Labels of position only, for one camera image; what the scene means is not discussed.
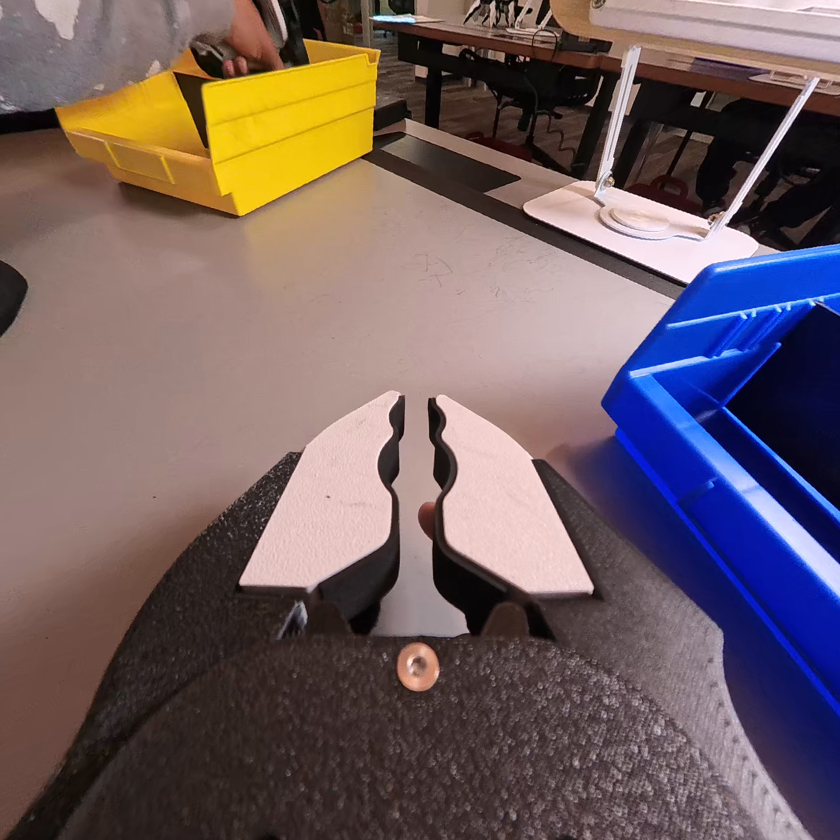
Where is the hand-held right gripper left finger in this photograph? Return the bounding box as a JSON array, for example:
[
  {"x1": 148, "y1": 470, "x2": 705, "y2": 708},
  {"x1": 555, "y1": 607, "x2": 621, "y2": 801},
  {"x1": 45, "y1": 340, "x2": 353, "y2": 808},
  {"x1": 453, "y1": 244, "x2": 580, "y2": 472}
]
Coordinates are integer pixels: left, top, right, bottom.
[{"x1": 238, "y1": 390, "x2": 406, "y2": 608}]

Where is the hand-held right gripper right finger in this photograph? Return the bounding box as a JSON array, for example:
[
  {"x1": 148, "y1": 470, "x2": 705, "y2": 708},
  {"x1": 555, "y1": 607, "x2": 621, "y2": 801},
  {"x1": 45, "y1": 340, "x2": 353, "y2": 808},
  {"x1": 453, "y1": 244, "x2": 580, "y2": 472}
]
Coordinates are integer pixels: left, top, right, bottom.
[{"x1": 427, "y1": 392, "x2": 597, "y2": 608}]

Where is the yellow plastic bin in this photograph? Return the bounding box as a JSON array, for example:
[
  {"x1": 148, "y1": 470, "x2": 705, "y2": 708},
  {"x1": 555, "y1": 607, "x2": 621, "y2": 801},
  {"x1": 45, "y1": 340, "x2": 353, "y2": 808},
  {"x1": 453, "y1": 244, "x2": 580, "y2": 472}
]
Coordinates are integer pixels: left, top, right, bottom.
[{"x1": 54, "y1": 38, "x2": 382, "y2": 217}]

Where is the blue plastic bin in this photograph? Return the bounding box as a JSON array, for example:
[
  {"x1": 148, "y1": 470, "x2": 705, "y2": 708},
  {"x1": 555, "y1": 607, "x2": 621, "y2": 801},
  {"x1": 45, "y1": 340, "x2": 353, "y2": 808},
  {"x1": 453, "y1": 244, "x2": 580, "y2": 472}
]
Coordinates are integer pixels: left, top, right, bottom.
[{"x1": 602, "y1": 244, "x2": 840, "y2": 726}]

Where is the person's left forearm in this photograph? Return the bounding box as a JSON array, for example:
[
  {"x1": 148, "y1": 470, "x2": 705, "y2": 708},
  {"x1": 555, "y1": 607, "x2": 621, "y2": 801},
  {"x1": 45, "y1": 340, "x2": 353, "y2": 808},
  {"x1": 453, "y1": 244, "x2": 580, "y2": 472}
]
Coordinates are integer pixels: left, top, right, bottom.
[{"x1": 0, "y1": 0, "x2": 240, "y2": 114}]

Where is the person's left hand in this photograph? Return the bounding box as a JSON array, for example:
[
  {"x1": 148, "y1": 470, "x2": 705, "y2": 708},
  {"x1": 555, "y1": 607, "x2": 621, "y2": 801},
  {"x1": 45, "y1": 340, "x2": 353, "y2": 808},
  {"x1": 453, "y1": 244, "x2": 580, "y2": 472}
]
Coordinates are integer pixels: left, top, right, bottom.
[{"x1": 220, "y1": 5, "x2": 287, "y2": 80}]

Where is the black bin divider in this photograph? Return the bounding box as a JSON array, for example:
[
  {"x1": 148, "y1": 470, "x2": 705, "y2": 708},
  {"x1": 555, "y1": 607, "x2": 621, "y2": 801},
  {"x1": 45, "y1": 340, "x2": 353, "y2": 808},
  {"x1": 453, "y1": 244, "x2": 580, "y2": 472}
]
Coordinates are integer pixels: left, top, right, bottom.
[
  {"x1": 174, "y1": 71, "x2": 221, "y2": 151},
  {"x1": 727, "y1": 298, "x2": 840, "y2": 511}
]

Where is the wooden top desk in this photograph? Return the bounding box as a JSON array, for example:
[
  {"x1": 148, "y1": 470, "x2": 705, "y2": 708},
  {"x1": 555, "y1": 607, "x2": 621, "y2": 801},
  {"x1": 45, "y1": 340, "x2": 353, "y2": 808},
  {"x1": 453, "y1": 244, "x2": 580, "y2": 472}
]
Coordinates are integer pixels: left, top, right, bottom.
[{"x1": 369, "y1": 14, "x2": 840, "y2": 142}]

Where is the black office chair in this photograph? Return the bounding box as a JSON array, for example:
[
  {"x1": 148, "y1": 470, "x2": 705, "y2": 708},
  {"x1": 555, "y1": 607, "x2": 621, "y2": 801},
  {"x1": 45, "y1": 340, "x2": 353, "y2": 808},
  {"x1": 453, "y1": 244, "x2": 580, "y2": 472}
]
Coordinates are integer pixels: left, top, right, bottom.
[{"x1": 457, "y1": 49, "x2": 595, "y2": 173}]

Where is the black wrist rest pad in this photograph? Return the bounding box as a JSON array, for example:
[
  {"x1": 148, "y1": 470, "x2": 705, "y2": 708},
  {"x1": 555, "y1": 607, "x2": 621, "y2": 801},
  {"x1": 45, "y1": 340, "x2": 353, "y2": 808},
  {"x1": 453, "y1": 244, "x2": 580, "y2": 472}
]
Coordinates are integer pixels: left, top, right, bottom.
[{"x1": 0, "y1": 260, "x2": 28, "y2": 339}]

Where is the white panel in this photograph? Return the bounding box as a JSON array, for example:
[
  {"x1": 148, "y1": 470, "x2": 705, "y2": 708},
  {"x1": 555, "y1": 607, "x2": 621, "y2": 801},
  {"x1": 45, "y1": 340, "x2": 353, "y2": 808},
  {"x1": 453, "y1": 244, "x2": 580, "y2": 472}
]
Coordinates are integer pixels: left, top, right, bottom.
[{"x1": 587, "y1": 0, "x2": 840, "y2": 42}]

